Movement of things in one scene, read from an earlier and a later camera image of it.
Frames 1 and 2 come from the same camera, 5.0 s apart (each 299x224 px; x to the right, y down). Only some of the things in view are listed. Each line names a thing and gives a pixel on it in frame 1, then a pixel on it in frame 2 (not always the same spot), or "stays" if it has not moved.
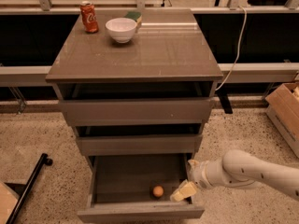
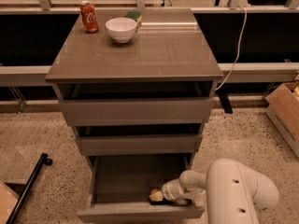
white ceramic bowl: x=121 y=29 stays
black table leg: x=225 y=101 stays
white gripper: x=197 y=174 to x=169 y=190
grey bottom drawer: x=121 y=189 stays
